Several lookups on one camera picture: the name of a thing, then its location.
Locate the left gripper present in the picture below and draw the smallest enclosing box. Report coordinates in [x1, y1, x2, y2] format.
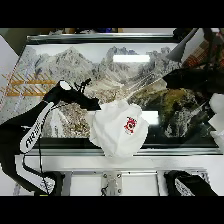
[71, 90, 102, 112]

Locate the white T-shirt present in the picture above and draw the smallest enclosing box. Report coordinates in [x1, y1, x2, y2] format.
[87, 99, 150, 158]

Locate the white garment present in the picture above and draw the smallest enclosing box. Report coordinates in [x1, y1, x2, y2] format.
[165, 28, 215, 63]
[207, 92, 224, 153]

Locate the black cable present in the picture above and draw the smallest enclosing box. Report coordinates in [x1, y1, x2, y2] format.
[100, 185, 110, 197]
[36, 126, 52, 196]

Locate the silver frame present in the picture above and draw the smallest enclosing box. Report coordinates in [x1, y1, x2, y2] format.
[13, 32, 224, 197]

